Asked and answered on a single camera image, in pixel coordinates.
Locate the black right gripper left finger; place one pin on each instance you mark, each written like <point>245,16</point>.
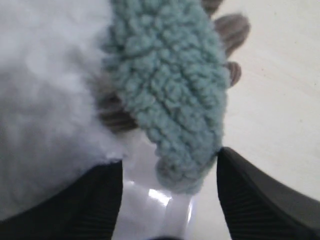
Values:
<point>86,210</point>

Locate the white plush snowman toy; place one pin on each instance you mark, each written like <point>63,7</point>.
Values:
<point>52,76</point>

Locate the white plastic tray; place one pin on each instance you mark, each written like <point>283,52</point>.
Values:
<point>147,210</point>

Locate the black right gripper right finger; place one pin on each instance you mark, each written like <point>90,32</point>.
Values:
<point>258,207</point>

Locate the teal fluffy scarf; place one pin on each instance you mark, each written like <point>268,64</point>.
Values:
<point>168,74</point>

